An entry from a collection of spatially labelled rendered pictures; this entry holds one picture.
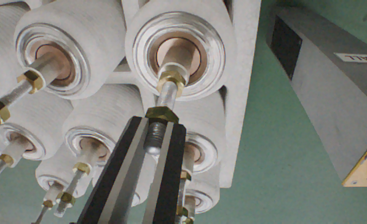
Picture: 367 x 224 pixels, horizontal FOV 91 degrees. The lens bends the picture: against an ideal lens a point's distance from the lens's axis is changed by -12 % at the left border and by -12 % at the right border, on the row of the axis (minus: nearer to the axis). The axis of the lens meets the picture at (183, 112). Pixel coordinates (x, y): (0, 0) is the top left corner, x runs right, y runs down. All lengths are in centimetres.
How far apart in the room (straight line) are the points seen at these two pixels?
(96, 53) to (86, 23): 3
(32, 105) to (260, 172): 64
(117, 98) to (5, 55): 13
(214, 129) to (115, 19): 16
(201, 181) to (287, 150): 40
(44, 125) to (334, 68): 34
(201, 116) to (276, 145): 44
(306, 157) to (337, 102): 51
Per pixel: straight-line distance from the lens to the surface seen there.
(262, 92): 50
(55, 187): 42
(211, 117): 23
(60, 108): 34
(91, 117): 25
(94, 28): 21
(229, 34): 17
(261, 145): 62
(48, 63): 20
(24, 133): 33
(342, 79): 20
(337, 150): 21
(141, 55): 17
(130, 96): 29
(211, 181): 32
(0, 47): 28
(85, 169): 26
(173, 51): 16
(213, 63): 17
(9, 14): 32
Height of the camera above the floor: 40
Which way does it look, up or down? 50 degrees down
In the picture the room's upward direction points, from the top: 170 degrees counter-clockwise
